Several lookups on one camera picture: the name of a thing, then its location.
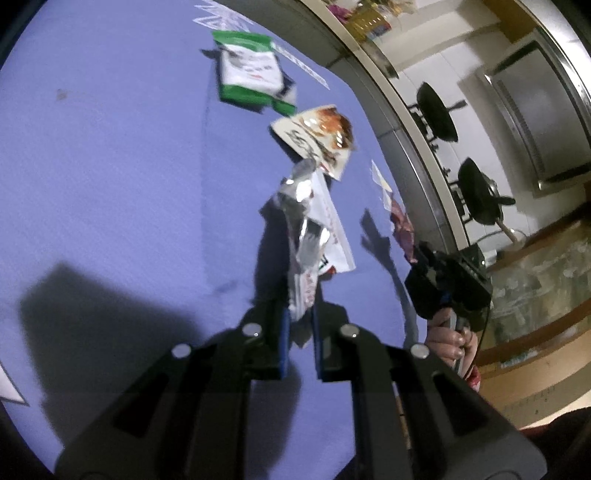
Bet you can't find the glass display cabinet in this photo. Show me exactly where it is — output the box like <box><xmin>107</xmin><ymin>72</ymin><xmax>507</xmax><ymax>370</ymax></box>
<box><xmin>480</xmin><ymin>222</ymin><xmax>591</xmax><ymax>352</ymax></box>

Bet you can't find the black wok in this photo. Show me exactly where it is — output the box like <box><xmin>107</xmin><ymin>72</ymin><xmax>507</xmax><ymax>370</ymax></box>
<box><xmin>457</xmin><ymin>158</ymin><xmax>515</xmax><ymax>225</ymax></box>
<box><xmin>416</xmin><ymin>82</ymin><xmax>467</xmax><ymax>142</ymax></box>

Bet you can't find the white snack packet food picture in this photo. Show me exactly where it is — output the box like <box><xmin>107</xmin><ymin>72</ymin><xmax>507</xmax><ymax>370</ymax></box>
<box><xmin>270</xmin><ymin>105</ymin><xmax>356</xmax><ymax>182</ymax></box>

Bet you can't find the person's right hand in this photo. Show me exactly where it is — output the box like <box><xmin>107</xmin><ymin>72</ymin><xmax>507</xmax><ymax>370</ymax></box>
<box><xmin>425</xmin><ymin>307</ymin><xmax>481</xmax><ymax>370</ymax></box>

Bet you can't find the red wrapper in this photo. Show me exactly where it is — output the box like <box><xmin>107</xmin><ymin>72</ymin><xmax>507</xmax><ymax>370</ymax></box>
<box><xmin>389</xmin><ymin>196</ymin><xmax>416</xmax><ymax>264</ymax></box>

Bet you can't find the gas stove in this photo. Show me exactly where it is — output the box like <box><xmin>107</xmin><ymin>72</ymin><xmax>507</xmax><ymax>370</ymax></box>
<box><xmin>406</xmin><ymin>99</ymin><xmax>495</xmax><ymax>232</ymax></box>

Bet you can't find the steel range hood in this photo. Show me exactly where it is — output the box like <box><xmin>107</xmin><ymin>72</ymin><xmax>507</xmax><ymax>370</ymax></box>
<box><xmin>478</xmin><ymin>30</ymin><xmax>591</xmax><ymax>197</ymax></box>

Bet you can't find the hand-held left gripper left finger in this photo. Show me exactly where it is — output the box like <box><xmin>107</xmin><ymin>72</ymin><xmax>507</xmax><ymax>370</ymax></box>
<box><xmin>54</xmin><ymin>300</ymin><xmax>291</xmax><ymax>480</ymax></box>

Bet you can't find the silver white foil wrapper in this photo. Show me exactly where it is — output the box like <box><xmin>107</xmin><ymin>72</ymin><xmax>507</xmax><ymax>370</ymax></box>
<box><xmin>272</xmin><ymin>159</ymin><xmax>356</xmax><ymax>347</ymax></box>

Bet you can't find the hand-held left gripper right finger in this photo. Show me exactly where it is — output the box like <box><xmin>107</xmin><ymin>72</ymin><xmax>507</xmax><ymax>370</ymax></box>
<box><xmin>310</xmin><ymin>302</ymin><xmax>548</xmax><ymax>480</ymax></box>

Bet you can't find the green white packet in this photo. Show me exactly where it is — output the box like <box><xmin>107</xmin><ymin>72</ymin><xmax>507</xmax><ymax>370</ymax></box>
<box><xmin>211</xmin><ymin>30</ymin><xmax>297</xmax><ymax>116</ymax></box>

